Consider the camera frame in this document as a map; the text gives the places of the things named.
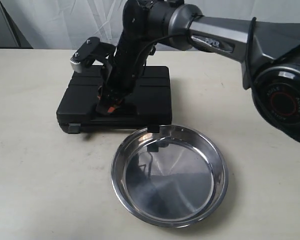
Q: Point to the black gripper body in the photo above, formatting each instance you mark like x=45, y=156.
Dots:
x=122, y=64

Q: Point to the round stainless steel tray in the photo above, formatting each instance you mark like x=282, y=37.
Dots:
x=171, y=176

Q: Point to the white backdrop curtain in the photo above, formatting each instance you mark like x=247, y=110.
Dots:
x=65, y=24

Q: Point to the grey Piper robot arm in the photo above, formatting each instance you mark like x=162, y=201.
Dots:
x=268, y=52

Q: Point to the black plastic tool case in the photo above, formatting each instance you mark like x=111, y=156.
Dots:
x=150, y=103

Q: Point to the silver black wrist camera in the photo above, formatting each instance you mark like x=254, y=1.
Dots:
x=83, y=58

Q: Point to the dark vertical post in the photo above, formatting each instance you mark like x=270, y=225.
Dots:
x=19, y=38

